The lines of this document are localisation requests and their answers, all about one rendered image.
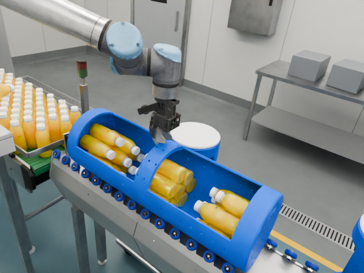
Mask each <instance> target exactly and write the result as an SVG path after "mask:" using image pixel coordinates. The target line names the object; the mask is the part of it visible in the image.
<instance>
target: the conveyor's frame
mask: <svg viewBox="0 0 364 273"><path fill-rule="evenodd" d="M8 154H9V153H8ZM8 154H6V155H4V160H5V164H6V168H7V171H8V175H9V179H10V182H11V187H12V190H13V193H14V197H15V201H16V205H17V209H18V213H19V217H20V220H21V223H22V228H23V231H24V235H25V239H26V242H27V246H28V250H29V253H30V255H32V254H33V253H34V252H35V247H34V246H32V244H31V241H30V237H29V232H28V228H27V224H26V221H27V220H28V219H30V218H32V217H34V216H35V215H37V214H39V213H41V212H42V211H44V210H46V209H47V208H49V207H51V206H53V205H54V204H56V203H58V202H60V201H61V200H63V199H64V197H63V196H62V195H61V196H59V197H58V198H56V199H54V200H52V201H51V202H49V203H47V204H45V205H43V206H42V207H40V208H38V209H37V210H35V211H33V212H31V213H30V214H28V215H26V216H24V213H23V209H22V205H21V201H20V197H19V194H18V189H17V186H16V182H17V183H18V184H20V185H21V186H22V187H23V188H24V189H25V190H27V191H28V192H29V193H33V190H35V189H36V186H37V185H39V184H41V183H43V182H45V181H47V180H49V179H50V177H49V170H48V171H46V172H44V173H42V174H40V175H38V176H36V177H34V176H33V174H32V172H31V170H30V165H28V164H27V163H26V162H25V161H23V160H22V159H21V158H19V157H18V156H17V155H15V157H14V158H10V157H9V155H8Z"/></svg>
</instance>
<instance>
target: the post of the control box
mask: <svg viewBox="0 0 364 273"><path fill-rule="evenodd" d="M0 187H1V191H2V195H3V198H4V202H5V205H6V209H7V212H8V215H9V218H10V222H11V226H12V229H13V232H14V235H15V239H16V243H17V246H18V249H19V253H20V256H21V259H22V263H23V266H24V270H25V273H35V272H34V268H33V264H32V261H31V258H30V253H29V250H28V246H27V242H26V239H25V235H24V231H23V228H22V223H21V220H20V216H19V213H18V209H17V205H16V201H15V197H14V193H13V190H12V187H11V182H10V179H9V175H8V171H7V167H6V164H5V160H4V156H1V157H0Z"/></svg>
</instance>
